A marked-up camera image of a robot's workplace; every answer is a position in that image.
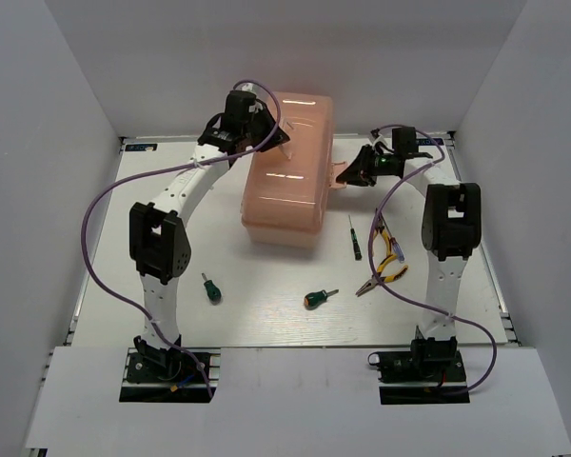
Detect pink plastic toolbox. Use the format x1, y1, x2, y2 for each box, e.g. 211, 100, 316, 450
241, 92, 347, 249

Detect black logo sticker right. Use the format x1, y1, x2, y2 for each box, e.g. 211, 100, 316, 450
417, 137, 444, 147

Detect yellow long-nose pliers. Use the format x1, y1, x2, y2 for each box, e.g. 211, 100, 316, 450
355, 254, 408, 297

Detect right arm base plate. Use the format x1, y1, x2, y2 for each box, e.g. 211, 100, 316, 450
367, 337, 470, 406

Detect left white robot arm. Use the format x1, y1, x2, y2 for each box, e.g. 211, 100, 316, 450
129, 83, 290, 380

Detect green orange-capped stubby screwdriver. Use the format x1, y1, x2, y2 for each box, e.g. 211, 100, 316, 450
304, 289, 339, 310

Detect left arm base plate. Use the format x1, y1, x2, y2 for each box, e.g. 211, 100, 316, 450
119, 336, 221, 404

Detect purple-handled small screwdriver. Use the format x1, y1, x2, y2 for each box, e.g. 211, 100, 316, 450
379, 212, 405, 264

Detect yellow-handled cutting pliers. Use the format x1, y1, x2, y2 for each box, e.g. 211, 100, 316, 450
372, 209, 393, 255

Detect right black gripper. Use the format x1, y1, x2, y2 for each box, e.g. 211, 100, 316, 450
338, 144, 398, 187

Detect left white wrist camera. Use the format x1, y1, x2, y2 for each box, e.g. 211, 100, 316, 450
238, 83, 257, 95

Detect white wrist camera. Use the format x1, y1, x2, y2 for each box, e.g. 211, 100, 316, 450
370, 129, 387, 147
238, 83, 257, 95

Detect black logo sticker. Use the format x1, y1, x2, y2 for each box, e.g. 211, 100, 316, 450
125, 144, 158, 152
417, 137, 444, 147

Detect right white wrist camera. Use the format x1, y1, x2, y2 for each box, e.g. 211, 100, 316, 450
370, 129, 387, 147

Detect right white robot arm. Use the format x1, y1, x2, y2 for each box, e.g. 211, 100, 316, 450
333, 125, 482, 342

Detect black logo sticker left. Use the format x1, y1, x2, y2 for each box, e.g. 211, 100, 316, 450
125, 144, 158, 152

